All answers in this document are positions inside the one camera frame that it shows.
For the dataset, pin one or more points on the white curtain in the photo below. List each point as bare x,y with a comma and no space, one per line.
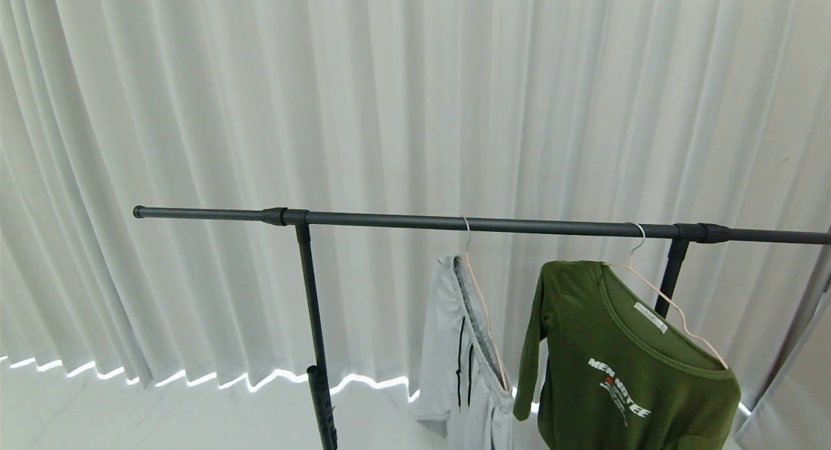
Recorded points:
260,80

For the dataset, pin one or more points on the pink clothes hanger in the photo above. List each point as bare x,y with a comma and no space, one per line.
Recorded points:
477,294
675,307

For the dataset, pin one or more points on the black clothes rack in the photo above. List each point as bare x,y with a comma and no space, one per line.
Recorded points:
454,224

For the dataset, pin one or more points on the pale grey shorts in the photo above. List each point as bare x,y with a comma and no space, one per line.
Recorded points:
448,359

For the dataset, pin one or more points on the green garment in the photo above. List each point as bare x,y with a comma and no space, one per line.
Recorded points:
617,385

